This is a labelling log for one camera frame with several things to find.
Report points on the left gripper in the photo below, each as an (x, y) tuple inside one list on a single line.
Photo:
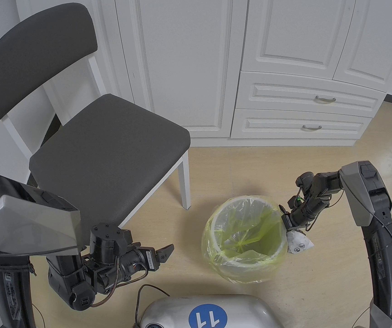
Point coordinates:
[(136, 261)]

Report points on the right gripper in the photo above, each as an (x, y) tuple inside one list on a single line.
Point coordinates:
[(307, 214)]

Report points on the yellow plastic bag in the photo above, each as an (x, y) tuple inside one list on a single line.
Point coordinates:
[(247, 241)]

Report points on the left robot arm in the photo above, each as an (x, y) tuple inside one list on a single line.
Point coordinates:
[(28, 224)]

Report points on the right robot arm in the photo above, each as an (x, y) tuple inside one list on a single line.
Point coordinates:
[(366, 196)]

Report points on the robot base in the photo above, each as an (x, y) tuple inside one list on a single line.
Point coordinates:
[(182, 309)]

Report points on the white trash bin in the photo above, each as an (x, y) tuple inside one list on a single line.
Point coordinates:
[(237, 217)]

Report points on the crumpled white printed paper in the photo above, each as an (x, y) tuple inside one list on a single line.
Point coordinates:
[(300, 243)]

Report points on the grey padded white chair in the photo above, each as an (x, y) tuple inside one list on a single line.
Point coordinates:
[(114, 149)]

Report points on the white wardrobe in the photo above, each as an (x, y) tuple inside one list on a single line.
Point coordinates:
[(182, 46)]

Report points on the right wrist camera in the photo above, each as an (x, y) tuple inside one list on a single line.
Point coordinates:
[(293, 203)]

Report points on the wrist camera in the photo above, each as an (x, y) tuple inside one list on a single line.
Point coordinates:
[(123, 239), (293, 203)]

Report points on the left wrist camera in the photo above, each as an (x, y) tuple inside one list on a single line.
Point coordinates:
[(123, 239)]

